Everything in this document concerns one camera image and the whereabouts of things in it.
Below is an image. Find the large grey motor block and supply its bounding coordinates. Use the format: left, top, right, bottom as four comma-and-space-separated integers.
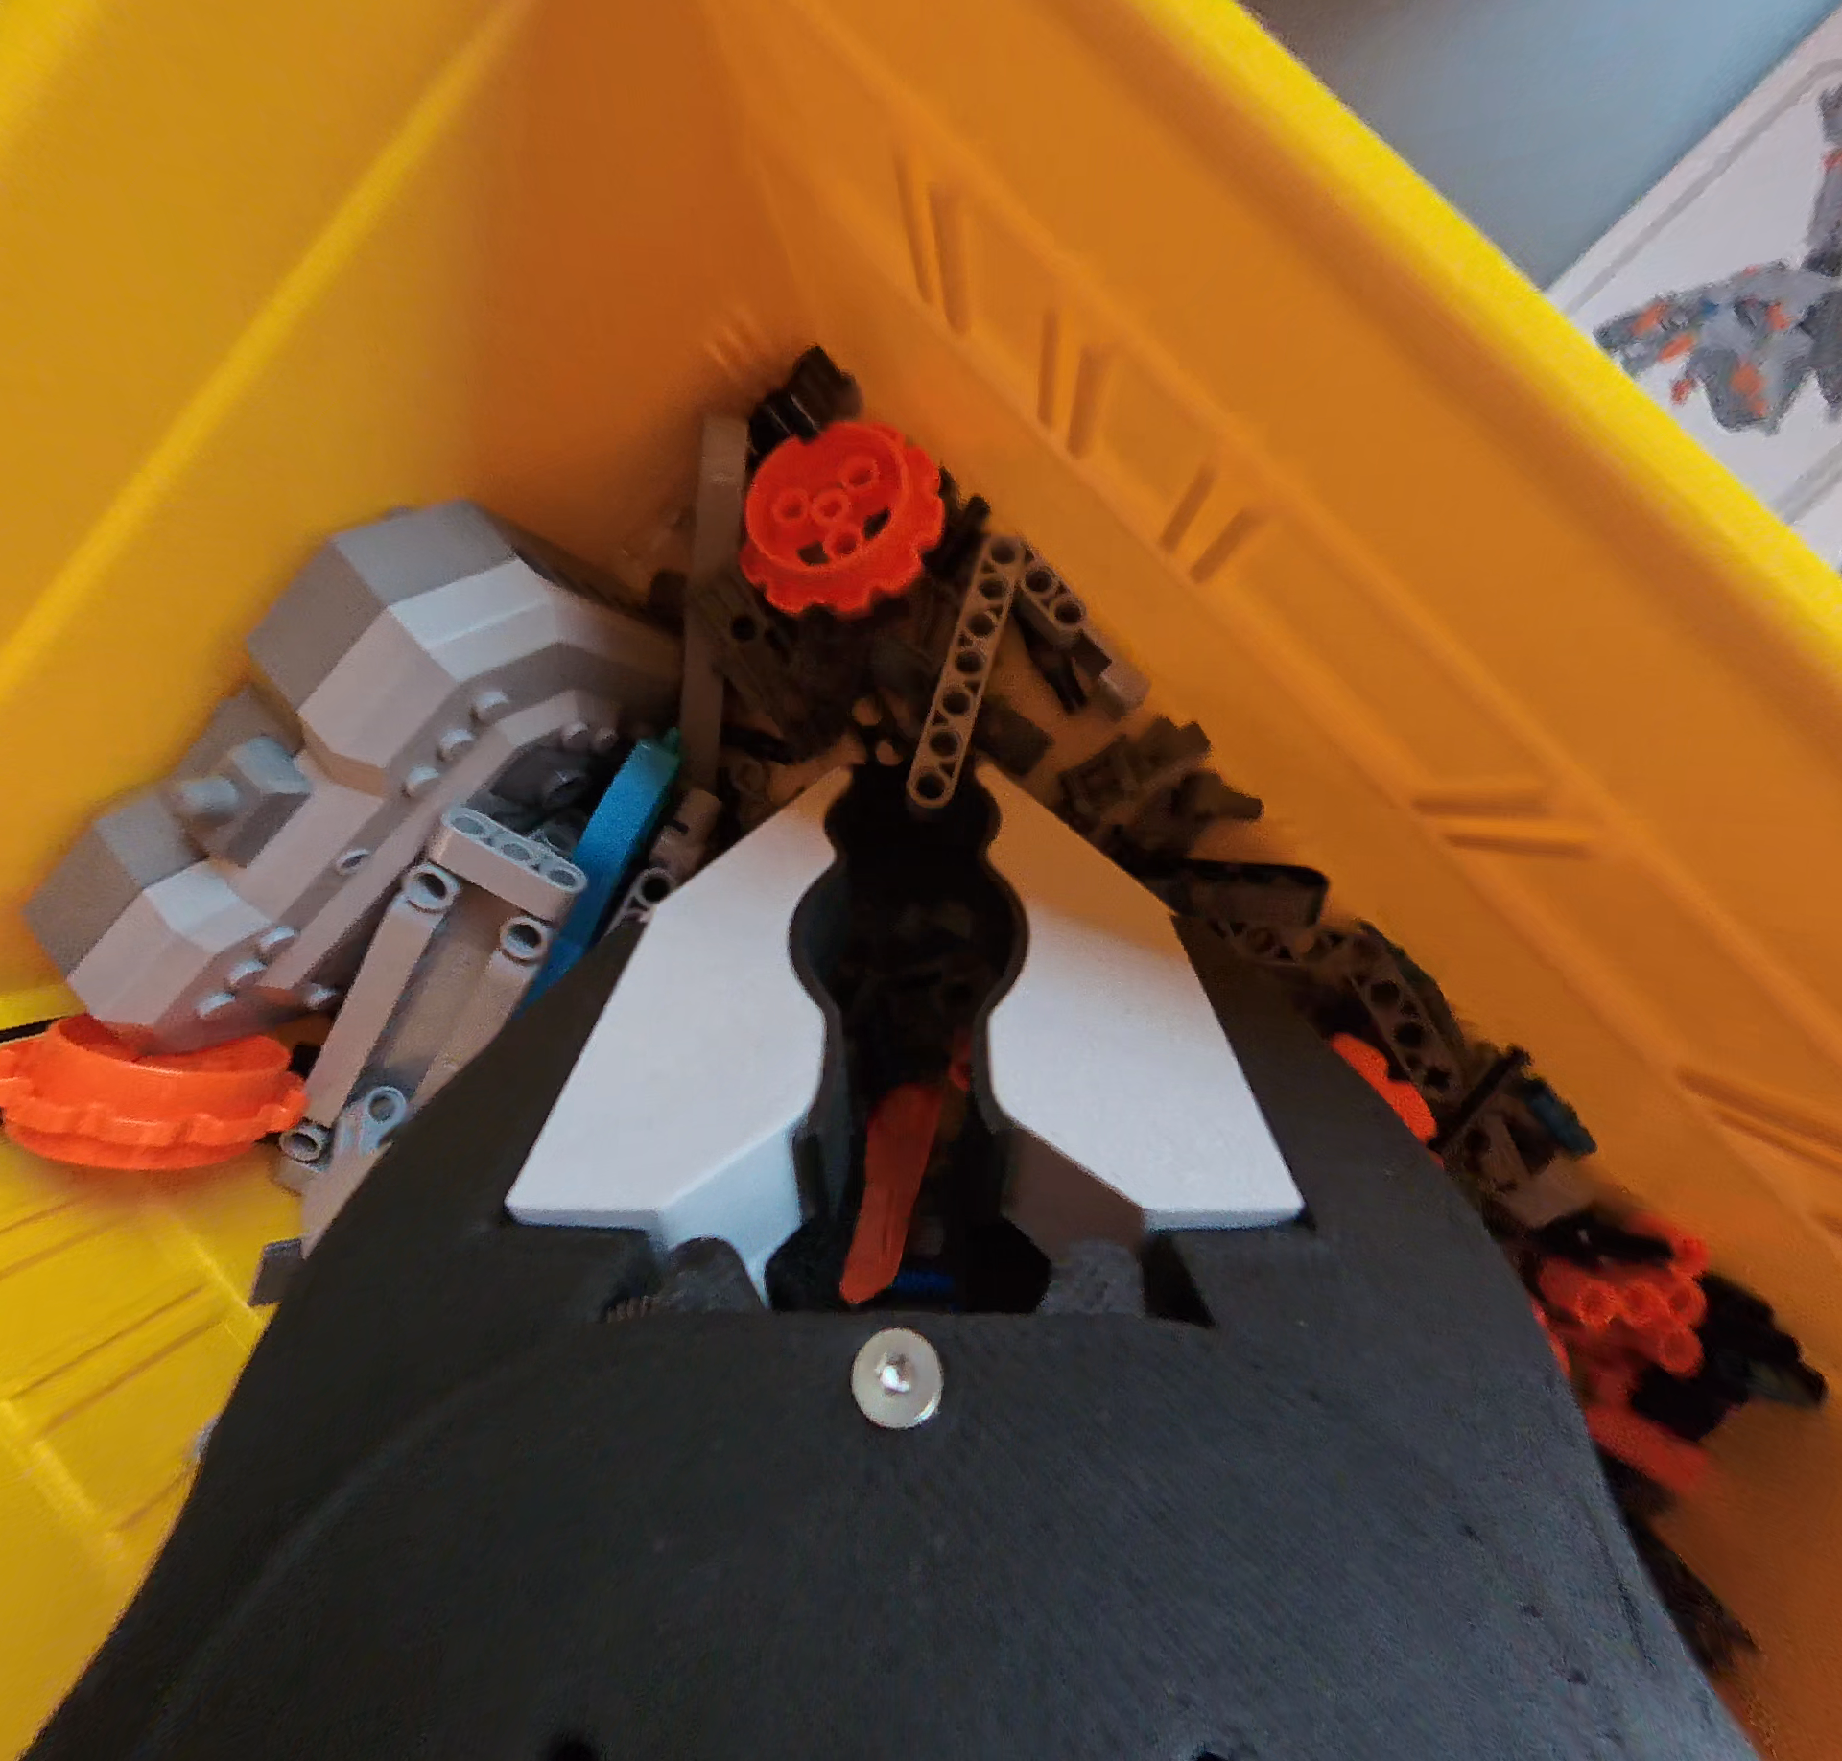
26, 499, 684, 1058

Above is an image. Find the blue curved building piece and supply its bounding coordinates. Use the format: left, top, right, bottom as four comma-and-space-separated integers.
523, 732, 684, 1000

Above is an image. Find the yellow plastic bin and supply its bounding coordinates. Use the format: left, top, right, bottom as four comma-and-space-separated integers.
0, 0, 1842, 1761

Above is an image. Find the orange gear piece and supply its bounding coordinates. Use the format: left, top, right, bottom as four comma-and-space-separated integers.
739, 418, 947, 618

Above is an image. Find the orange round connector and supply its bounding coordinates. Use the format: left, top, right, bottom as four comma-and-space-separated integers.
0, 1012, 310, 1169

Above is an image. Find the pile of building pieces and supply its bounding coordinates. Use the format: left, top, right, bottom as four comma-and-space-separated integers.
0, 342, 1829, 1669

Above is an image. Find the building instruction booklet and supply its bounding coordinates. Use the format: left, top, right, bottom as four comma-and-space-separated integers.
1545, 13, 1842, 569

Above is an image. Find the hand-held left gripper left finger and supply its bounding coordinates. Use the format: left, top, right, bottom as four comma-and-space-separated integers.
506, 769, 857, 1308

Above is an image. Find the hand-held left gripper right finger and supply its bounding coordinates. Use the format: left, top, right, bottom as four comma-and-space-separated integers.
978, 769, 1309, 1308

